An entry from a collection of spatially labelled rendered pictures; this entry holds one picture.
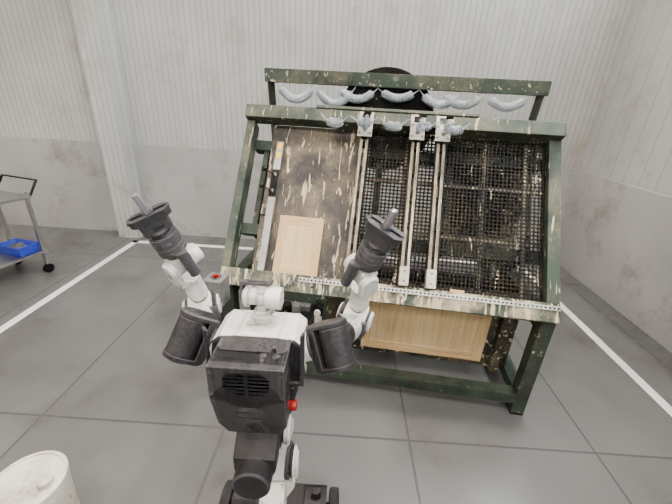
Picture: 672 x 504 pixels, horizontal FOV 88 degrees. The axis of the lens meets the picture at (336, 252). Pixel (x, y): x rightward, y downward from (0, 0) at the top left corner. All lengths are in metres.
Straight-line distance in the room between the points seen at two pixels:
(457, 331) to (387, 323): 0.51
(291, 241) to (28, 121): 4.79
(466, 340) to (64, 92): 5.63
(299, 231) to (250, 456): 1.56
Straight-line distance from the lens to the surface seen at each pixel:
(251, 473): 1.20
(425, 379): 2.73
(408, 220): 2.39
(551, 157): 2.79
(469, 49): 5.08
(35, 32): 6.25
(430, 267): 2.31
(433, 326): 2.69
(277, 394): 0.97
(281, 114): 2.70
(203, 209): 5.47
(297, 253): 2.39
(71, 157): 6.23
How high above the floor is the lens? 1.98
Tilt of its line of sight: 24 degrees down
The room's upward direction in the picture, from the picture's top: 3 degrees clockwise
